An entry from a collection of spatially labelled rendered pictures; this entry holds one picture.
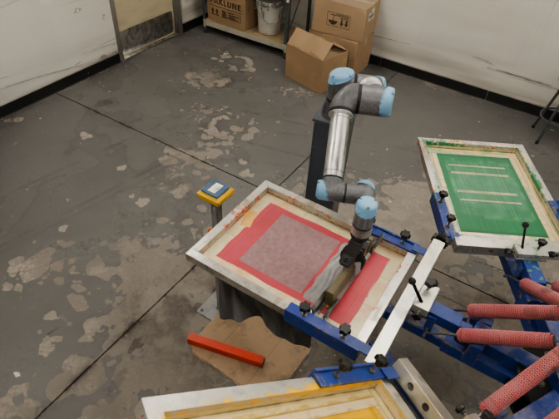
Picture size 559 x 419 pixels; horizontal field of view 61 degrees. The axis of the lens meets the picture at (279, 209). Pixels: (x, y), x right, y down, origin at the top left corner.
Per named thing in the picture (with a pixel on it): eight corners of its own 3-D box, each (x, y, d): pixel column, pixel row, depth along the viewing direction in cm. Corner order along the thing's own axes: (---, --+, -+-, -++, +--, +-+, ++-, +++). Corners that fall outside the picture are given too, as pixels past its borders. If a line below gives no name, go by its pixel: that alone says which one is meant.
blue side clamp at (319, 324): (283, 320, 178) (284, 308, 173) (289, 311, 181) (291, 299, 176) (354, 362, 167) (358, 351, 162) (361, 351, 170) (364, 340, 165)
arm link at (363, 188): (347, 175, 179) (346, 194, 171) (377, 179, 178) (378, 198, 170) (344, 191, 184) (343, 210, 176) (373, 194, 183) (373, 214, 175)
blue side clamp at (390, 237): (349, 234, 213) (352, 222, 209) (354, 227, 217) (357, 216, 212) (413, 263, 202) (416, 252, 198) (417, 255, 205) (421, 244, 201)
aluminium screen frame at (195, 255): (185, 259, 196) (185, 253, 193) (265, 185, 233) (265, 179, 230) (358, 357, 167) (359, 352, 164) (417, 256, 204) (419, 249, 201)
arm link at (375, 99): (353, 71, 230) (359, 85, 179) (385, 75, 229) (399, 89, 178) (350, 96, 234) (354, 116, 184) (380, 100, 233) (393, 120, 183)
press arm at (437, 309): (410, 311, 178) (413, 303, 174) (415, 300, 182) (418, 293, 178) (455, 334, 171) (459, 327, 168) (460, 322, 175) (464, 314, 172)
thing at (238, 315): (220, 320, 225) (216, 261, 196) (225, 314, 227) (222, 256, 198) (304, 371, 208) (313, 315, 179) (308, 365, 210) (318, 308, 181)
